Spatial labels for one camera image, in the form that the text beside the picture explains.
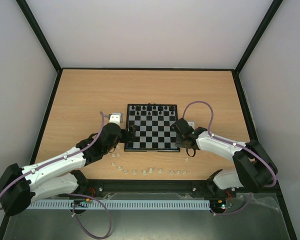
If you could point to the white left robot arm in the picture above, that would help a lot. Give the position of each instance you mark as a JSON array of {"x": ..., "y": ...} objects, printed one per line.
[{"x": 22, "y": 186}]

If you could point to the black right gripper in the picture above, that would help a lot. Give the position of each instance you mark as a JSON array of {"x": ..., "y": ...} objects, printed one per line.
[{"x": 181, "y": 128}]

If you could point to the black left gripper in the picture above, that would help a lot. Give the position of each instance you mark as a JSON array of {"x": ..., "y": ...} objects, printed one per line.
[{"x": 131, "y": 132}]

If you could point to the green circuit board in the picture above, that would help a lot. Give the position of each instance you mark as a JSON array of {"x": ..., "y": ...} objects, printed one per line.
[{"x": 224, "y": 204}]

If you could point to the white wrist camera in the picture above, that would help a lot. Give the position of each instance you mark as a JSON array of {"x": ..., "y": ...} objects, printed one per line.
[
  {"x": 192, "y": 124},
  {"x": 116, "y": 118}
]

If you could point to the light blue slotted cable duct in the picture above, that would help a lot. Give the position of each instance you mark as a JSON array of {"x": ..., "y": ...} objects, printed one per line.
[{"x": 62, "y": 204}]

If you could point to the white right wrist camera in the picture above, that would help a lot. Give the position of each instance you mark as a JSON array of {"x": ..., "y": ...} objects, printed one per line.
[{"x": 192, "y": 124}]

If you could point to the black mounting rail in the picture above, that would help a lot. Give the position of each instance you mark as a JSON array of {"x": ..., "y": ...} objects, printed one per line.
[{"x": 195, "y": 188}]

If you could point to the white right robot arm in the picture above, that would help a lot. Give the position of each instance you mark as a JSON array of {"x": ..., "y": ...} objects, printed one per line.
[{"x": 253, "y": 167}]

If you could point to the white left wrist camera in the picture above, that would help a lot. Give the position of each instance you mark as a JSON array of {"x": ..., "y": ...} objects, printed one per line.
[{"x": 116, "y": 118}]

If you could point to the black and silver chessboard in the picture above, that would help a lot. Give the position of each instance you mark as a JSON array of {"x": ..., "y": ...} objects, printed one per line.
[{"x": 153, "y": 132}]

